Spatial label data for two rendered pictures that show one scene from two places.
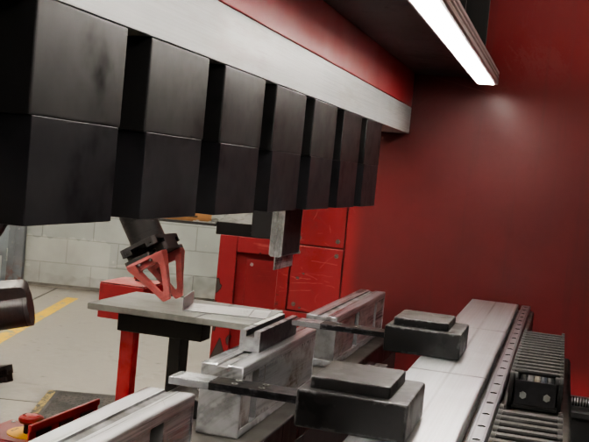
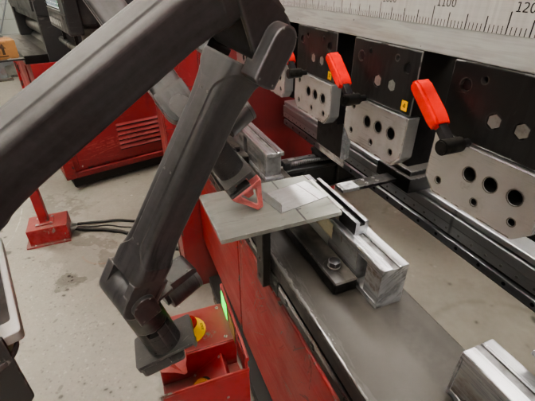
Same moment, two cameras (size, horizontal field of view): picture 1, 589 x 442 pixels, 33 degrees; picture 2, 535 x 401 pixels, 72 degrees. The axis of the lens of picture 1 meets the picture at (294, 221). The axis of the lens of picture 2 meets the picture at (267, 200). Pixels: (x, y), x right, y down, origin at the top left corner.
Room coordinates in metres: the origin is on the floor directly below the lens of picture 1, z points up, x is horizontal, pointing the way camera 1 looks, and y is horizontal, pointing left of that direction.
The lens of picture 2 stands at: (1.04, 0.57, 1.42)
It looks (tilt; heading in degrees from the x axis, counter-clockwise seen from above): 31 degrees down; 323
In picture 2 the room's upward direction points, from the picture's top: straight up
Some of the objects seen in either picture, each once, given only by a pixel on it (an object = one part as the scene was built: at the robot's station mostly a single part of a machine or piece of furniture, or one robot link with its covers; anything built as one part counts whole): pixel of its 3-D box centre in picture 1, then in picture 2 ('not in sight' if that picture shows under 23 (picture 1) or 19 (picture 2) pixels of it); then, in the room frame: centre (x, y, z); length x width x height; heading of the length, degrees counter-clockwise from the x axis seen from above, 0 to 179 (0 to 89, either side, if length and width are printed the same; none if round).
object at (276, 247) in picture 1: (285, 237); (332, 138); (1.54, 0.01, 1.13); 0.10 x 0.02 x 0.10; 165
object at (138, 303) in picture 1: (188, 310); (267, 204); (1.58, 0.15, 1.00); 0.26 x 0.18 x 0.01; 75
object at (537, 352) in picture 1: (539, 365); not in sight; (1.24, -0.32, 1.02); 0.37 x 0.06 x 0.04; 165
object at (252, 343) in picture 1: (269, 331); (335, 204); (1.50, 0.02, 0.99); 0.20 x 0.03 x 0.03; 165
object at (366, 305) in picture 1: (348, 324); (247, 139); (2.07, -0.13, 0.92); 0.50 x 0.06 x 0.10; 165
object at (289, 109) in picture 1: (258, 147); (397, 98); (1.37, 0.06, 1.26); 0.15 x 0.09 x 0.17; 165
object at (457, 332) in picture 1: (378, 326); (385, 175); (1.49, -0.14, 1.01); 0.26 x 0.12 x 0.05; 75
